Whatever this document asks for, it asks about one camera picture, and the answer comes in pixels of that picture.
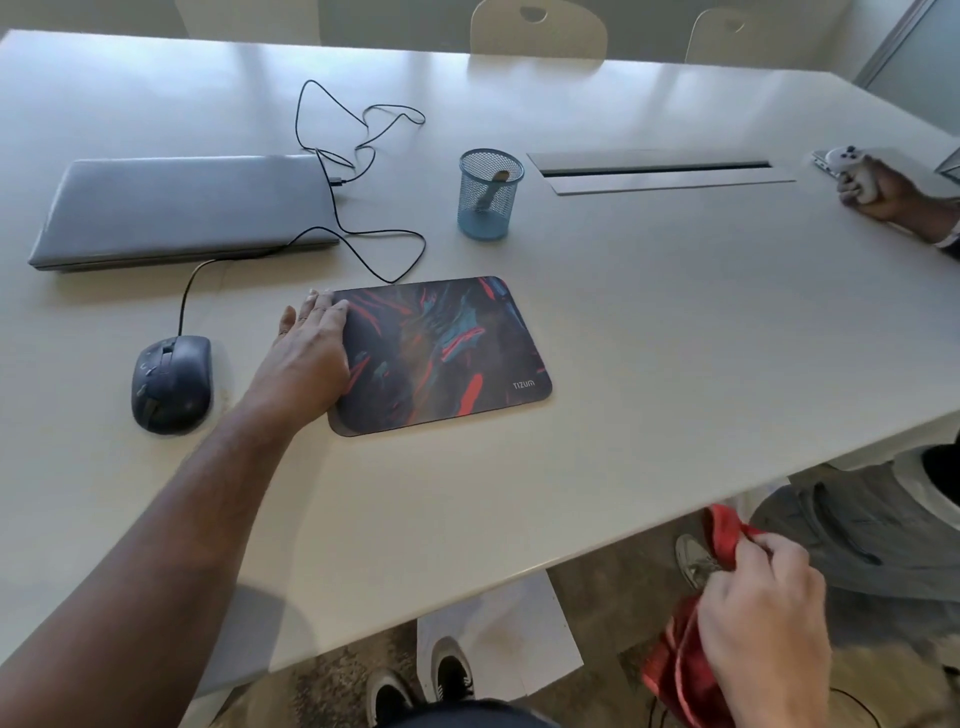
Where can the grey closed laptop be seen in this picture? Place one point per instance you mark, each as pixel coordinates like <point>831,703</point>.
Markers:
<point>180,210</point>

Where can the tan wooden stick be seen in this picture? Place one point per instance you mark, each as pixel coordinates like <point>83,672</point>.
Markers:
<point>495,187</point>

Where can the red cloth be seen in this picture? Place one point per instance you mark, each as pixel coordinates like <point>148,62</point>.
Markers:
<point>679,667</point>

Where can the person's left shoe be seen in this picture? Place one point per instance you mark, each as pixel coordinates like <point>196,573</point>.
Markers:
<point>386,697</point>

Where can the dark multicoloured mouse pad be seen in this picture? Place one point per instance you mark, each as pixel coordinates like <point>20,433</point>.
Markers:
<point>442,352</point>

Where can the person's dark trousers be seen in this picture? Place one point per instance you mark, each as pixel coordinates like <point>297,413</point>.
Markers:
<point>472,716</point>

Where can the person's right shoe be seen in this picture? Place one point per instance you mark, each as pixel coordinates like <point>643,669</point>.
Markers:
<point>452,667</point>

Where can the person's right hand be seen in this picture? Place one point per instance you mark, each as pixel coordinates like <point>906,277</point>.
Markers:
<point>772,630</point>

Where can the blue mesh pen holder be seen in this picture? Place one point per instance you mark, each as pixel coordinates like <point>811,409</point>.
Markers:
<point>489,202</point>

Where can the dark blue computer mouse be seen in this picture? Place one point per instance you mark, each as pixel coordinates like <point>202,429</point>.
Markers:
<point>171,384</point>

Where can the another person's forearm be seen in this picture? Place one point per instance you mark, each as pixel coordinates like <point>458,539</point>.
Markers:
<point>941,229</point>

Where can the person's right fingers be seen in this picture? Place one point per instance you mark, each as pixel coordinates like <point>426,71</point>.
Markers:
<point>724,607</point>

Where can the person's left forearm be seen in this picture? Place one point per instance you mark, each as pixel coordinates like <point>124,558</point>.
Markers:
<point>150,562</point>

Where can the white handheld controller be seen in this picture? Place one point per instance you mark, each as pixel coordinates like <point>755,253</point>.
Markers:
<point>855,169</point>

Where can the person's left little finger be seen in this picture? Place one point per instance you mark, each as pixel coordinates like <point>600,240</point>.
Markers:
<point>286,321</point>

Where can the person's left hand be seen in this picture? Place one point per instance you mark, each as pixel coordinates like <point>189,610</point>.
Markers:
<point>304,367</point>

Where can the white chair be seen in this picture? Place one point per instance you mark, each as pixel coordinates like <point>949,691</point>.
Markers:
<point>757,41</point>
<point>536,34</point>

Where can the person's shoe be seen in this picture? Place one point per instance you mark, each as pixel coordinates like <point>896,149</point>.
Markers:
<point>386,697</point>
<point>696,561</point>
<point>452,667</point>

